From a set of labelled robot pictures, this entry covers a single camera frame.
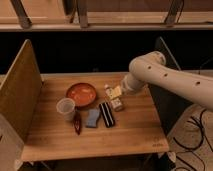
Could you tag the translucent plastic cup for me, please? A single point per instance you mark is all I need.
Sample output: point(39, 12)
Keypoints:
point(66, 107)

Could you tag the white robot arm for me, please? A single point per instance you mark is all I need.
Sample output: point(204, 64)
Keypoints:
point(151, 68)

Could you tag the small clear bottle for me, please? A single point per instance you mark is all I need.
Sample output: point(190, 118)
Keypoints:
point(116, 103)

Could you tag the blue sponge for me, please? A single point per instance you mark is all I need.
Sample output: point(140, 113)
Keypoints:
point(92, 119)

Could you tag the right dark side panel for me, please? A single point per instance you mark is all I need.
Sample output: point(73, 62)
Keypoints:
point(172, 109)

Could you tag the black striped eraser brush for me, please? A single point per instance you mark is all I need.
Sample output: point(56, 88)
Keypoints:
point(107, 114)

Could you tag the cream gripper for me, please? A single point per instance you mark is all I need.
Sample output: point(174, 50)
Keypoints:
point(114, 92)

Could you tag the wooden shelf rail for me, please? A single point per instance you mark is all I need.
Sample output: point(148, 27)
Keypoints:
point(105, 15)

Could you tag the dark red chili pepper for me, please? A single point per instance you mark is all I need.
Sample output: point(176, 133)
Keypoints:
point(77, 123)

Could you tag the left wooden side panel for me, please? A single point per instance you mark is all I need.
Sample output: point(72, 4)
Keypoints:
point(20, 89)

